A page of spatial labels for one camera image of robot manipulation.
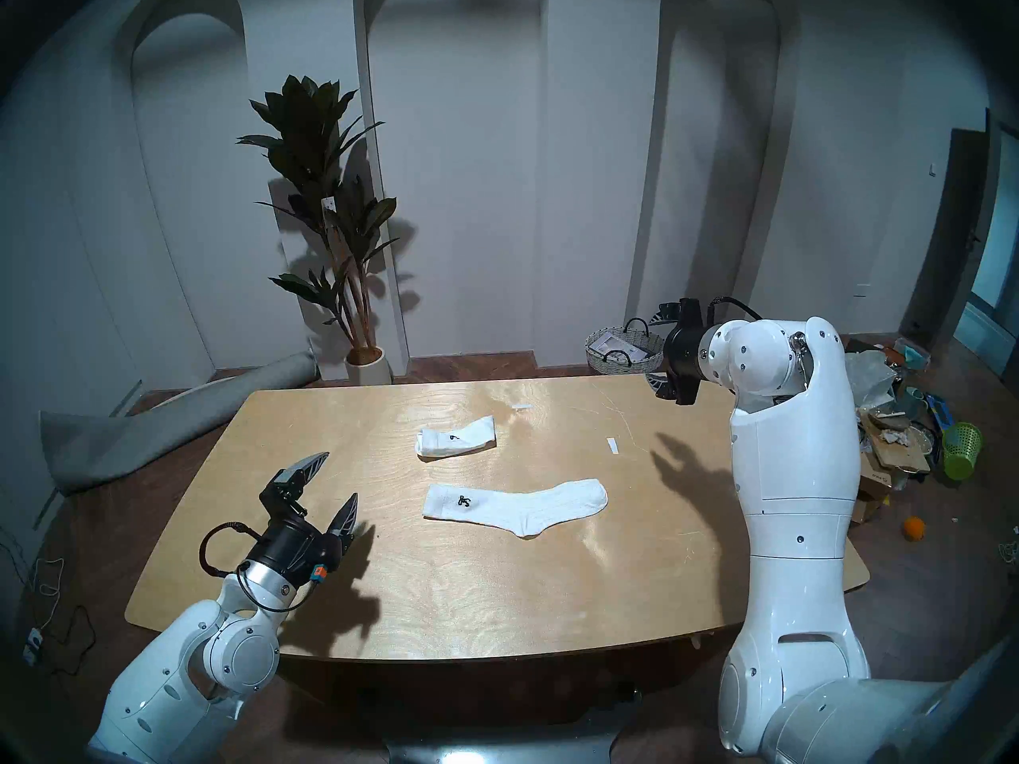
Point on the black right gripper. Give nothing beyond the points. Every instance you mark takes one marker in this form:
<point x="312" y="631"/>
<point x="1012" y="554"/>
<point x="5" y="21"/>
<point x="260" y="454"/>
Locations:
<point x="683" y="352"/>

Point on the tall green leafy plant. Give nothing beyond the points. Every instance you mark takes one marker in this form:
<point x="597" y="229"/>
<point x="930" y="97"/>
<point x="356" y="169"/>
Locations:
<point x="314" y="157"/>

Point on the magazine in basket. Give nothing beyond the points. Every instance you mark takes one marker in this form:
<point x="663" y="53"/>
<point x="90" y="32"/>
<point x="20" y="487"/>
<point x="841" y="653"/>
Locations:
<point x="619" y="347"/>

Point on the green plastic basket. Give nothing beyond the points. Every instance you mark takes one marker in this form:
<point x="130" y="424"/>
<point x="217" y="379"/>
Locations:
<point x="962" y="450"/>

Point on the wooden cutting board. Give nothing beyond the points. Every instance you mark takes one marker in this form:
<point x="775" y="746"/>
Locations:
<point x="899" y="450"/>

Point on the blue flat box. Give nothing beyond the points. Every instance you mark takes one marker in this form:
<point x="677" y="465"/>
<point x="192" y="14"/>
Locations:
<point x="938" y="414"/>

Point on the brown cardboard box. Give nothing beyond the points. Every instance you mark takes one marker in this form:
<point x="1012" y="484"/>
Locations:
<point x="872" y="488"/>

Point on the white power strip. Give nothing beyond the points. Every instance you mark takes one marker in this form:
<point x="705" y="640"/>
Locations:
<point x="30" y="645"/>

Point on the white plant pot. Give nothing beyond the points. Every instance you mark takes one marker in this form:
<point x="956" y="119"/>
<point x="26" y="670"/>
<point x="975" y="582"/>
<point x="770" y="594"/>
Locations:
<point x="368" y="368"/>

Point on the orange fruit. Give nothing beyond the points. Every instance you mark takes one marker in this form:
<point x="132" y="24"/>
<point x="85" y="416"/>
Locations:
<point x="913" y="528"/>

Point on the rolled grey carpet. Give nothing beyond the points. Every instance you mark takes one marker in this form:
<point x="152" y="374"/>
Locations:
<point x="151" y="428"/>

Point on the clear plastic bag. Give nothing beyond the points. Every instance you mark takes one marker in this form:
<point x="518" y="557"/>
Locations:
<point x="872" y="376"/>

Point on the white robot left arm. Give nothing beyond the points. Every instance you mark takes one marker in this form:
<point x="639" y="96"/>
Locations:
<point x="199" y="667"/>

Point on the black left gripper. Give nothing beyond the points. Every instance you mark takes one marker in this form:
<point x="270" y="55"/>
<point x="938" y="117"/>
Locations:
<point x="298" y="547"/>

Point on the dark door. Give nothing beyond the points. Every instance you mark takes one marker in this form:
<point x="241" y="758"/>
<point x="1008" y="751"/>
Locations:
<point x="943" y="237"/>

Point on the white sock with black logo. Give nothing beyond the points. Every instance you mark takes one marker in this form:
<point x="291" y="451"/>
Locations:
<point x="454" y="440"/>
<point x="517" y="508"/>

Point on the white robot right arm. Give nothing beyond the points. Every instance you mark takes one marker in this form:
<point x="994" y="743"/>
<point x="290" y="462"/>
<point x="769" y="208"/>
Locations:
<point x="796" y="468"/>

